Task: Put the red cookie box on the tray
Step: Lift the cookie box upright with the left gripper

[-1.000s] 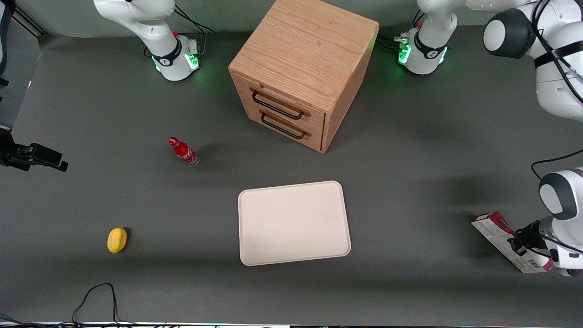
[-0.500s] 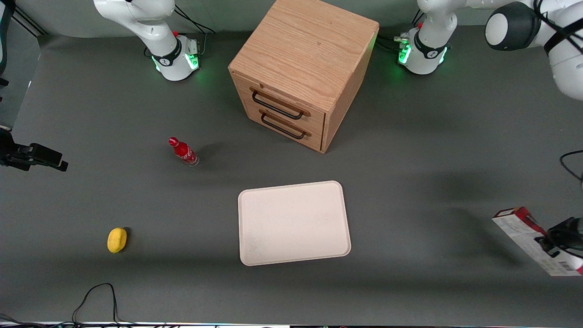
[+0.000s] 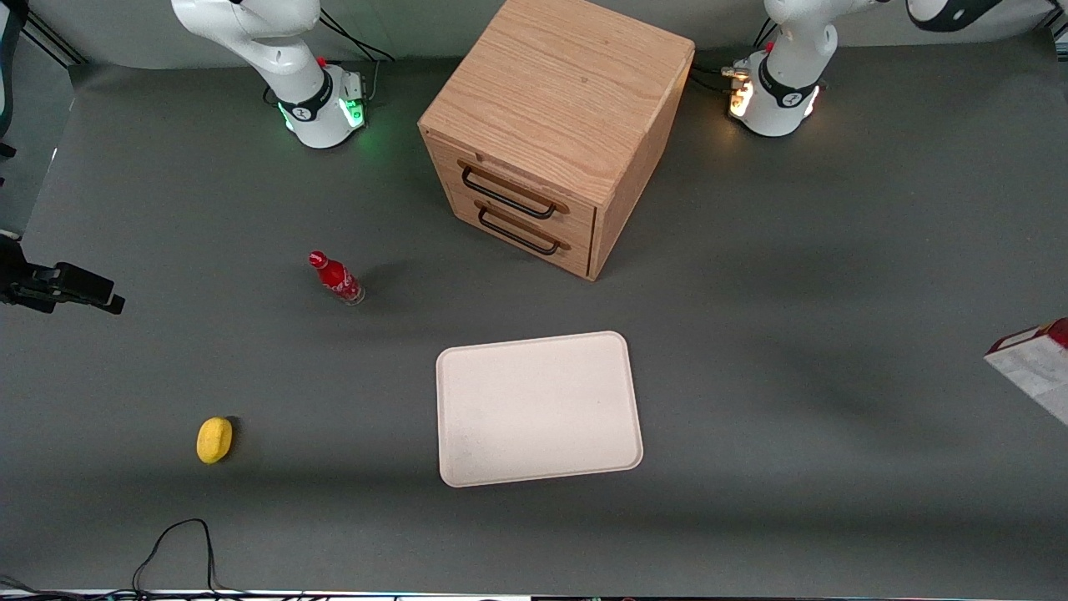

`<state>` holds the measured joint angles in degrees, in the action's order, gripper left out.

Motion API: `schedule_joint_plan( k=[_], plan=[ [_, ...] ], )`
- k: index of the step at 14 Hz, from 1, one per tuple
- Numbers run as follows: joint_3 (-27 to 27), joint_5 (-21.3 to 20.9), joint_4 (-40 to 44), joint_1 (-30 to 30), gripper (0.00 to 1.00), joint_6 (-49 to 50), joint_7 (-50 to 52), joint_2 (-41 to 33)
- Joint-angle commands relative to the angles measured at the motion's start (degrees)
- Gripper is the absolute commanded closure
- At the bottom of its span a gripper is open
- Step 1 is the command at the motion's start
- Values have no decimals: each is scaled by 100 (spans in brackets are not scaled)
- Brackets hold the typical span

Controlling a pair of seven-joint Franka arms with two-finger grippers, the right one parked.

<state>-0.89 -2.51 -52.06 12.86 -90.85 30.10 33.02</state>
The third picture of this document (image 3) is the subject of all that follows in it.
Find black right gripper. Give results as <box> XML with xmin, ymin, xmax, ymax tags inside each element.
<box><xmin>0</xmin><ymin>235</ymin><xmax>127</xmax><ymax>316</ymax></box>

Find red cookie box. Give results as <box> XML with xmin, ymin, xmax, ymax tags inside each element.
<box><xmin>984</xmin><ymin>317</ymin><xmax>1068</xmax><ymax>427</ymax></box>

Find beige plastic tray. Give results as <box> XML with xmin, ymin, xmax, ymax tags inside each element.
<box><xmin>436</xmin><ymin>331</ymin><xmax>644</xmax><ymax>488</ymax></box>

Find yellow lemon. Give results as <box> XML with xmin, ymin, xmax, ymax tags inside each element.
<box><xmin>196</xmin><ymin>417</ymin><xmax>234</xmax><ymax>465</ymax></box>

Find red cola bottle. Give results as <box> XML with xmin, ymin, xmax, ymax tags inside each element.
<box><xmin>308</xmin><ymin>250</ymin><xmax>366</xmax><ymax>306</ymax></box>

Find wooden drawer front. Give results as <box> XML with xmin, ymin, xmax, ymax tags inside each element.
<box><xmin>449</xmin><ymin>185</ymin><xmax>597</xmax><ymax>279</ymax></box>
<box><xmin>424</xmin><ymin>136</ymin><xmax>598</xmax><ymax>245</ymax></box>

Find oak wooden drawer cabinet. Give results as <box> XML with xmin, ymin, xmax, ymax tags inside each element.
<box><xmin>417</xmin><ymin>0</ymin><xmax>697</xmax><ymax>282</ymax></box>

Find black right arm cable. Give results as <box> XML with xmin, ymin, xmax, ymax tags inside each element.
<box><xmin>0</xmin><ymin>0</ymin><xmax>31</xmax><ymax>159</ymax></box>

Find black looped cable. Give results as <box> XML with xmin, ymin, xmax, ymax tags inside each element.
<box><xmin>132</xmin><ymin>518</ymin><xmax>251</xmax><ymax>598</ymax></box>

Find black right arm base cables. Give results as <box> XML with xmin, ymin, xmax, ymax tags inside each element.
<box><xmin>320</xmin><ymin>8</ymin><xmax>395</xmax><ymax>64</ymax></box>

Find black arm base cables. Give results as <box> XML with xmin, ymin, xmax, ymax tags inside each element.
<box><xmin>320</xmin><ymin>8</ymin><xmax>395</xmax><ymax>64</ymax></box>
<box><xmin>693</xmin><ymin>21</ymin><xmax>781</xmax><ymax>94</ymax></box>

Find black metal drawer handle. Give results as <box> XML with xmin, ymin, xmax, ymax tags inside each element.
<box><xmin>476</xmin><ymin>206</ymin><xmax>562</xmax><ymax>257</ymax></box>
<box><xmin>461</xmin><ymin>164</ymin><xmax>559</xmax><ymax>221</ymax></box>

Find black left arm base cables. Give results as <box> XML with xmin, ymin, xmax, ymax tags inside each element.
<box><xmin>693</xmin><ymin>21</ymin><xmax>781</xmax><ymax>94</ymax></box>

